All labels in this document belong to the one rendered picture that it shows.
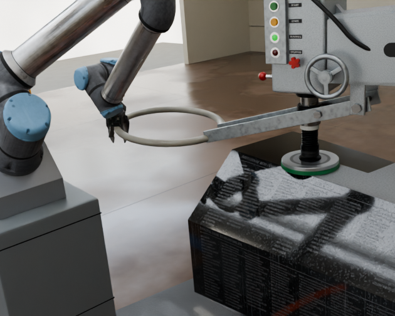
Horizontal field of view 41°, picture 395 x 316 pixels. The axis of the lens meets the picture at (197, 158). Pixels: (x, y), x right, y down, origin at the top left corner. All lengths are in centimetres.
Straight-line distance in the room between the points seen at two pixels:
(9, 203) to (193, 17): 827
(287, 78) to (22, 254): 108
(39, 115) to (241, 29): 913
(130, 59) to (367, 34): 79
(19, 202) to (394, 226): 124
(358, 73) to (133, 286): 177
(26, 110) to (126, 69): 39
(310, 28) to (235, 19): 883
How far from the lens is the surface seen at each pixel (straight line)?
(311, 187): 194
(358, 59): 179
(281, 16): 184
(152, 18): 174
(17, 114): 177
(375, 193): 183
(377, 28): 176
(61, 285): 202
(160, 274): 308
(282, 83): 189
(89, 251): 202
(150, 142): 212
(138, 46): 184
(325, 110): 191
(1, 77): 184
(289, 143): 232
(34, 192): 196
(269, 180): 206
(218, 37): 1035
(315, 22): 181
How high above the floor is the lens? 160
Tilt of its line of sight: 19 degrees down
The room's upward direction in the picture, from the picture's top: 5 degrees counter-clockwise
